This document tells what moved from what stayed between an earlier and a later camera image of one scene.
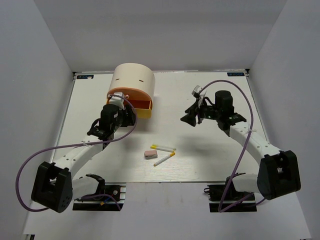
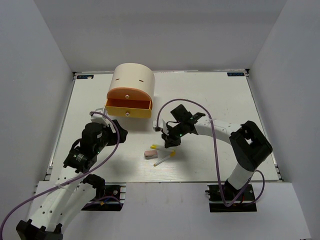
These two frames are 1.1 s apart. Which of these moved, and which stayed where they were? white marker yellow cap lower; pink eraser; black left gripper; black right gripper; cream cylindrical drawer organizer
Moved: black right gripper; black left gripper
Stayed: white marker yellow cap lower; cream cylindrical drawer organizer; pink eraser
